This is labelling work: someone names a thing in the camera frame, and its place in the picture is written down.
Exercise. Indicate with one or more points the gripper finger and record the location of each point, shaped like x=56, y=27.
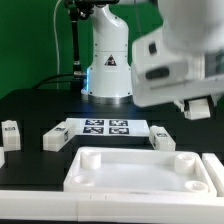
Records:
x=181, y=106
x=213, y=100

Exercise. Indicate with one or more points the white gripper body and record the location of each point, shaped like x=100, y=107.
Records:
x=161, y=75

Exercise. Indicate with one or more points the white desk tabletop tray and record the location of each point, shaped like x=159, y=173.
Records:
x=137, y=171

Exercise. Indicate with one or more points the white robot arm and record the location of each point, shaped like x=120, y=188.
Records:
x=190, y=26

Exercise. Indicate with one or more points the white right fence bar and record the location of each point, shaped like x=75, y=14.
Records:
x=215, y=170

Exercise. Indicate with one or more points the white fence bar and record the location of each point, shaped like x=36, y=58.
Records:
x=121, y=208
x=215, y=170

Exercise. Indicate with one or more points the white marker sheet with tags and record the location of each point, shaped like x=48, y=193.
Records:
x=109, y=127

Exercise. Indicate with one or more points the white left fence piece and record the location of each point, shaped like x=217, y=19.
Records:
x=2, y=158

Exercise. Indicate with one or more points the white front fence bar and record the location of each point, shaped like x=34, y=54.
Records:
x=121, y=208

